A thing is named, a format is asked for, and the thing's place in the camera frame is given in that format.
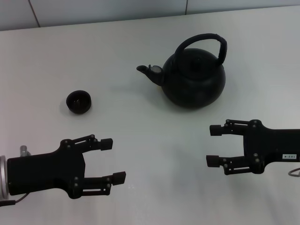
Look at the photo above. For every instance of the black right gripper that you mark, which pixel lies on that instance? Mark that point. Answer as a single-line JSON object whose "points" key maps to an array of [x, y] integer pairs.
{"points": [[269, 145]]}

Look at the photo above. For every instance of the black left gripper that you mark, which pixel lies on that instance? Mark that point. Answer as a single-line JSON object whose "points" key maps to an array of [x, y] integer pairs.
{"points": [[47, 173]]}

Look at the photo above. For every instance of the small black teacup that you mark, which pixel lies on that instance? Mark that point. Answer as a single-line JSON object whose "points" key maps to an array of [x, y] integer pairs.
{"points": [[78, 102]]}

